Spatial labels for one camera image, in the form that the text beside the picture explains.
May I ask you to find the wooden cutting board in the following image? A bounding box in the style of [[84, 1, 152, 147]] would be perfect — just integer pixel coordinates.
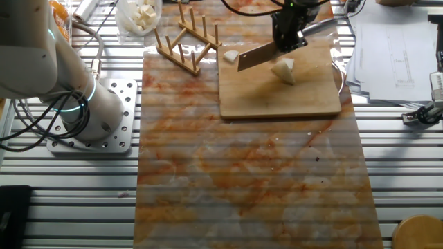
[[217, 37, 346, 120]]

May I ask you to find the wooden dish rack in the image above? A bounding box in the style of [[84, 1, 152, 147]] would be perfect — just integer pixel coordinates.
[[153, 0, 223, 77]]

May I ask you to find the small clamp mounted camera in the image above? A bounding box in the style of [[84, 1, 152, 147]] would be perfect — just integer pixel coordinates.
[[401, 51, 443, 126]]

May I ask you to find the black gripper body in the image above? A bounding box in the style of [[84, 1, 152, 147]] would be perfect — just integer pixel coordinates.
[[271, 2, 311, 39]]

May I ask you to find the grey hose with metal connector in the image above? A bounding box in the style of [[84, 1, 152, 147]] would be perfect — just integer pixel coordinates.
[[71, 20, 105, 82]]

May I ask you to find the plastic bag of radish chunks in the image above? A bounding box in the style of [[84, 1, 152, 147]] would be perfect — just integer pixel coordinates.
[[114, 0, 163, 37]]

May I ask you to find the black box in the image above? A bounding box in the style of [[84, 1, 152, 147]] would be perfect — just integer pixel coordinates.
[[0, 185, 34, 249]]

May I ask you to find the orange fruit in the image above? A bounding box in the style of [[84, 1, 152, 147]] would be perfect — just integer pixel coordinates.
[[52, 0, 69, 21]]

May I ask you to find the white paper stack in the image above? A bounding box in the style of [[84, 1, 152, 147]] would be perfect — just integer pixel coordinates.
[[345, 1, 443, 108]]

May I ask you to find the clear plastic fruit container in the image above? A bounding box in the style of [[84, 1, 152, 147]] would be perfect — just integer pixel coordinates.
[[51, 0, 73, 42]]

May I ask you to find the wooden mug tree stand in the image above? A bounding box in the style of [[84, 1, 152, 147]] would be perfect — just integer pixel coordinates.
[[392, 214, 443, 249]]

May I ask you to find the steel cleaver knife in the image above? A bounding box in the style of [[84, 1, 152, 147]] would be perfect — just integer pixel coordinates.
[[237, 15, 347, 73]]

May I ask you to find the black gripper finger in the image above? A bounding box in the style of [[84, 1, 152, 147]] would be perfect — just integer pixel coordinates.
[[275, 34, 291, 53], [289, 30, 309, 51]]

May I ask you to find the marble pattern table mat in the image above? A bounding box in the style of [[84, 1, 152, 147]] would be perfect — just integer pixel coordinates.
[[133, 0, 385, 249]]

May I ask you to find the black base cable bundle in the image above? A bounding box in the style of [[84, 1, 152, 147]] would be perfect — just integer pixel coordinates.
[[0, 90, 91, 153]]

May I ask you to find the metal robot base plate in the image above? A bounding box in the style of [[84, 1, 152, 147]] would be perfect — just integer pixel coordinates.
[[46, 78, 138, 154]]

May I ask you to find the white plastic wrap roll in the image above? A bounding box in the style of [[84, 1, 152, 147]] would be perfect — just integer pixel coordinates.
[[72, 0, 100, 22]]

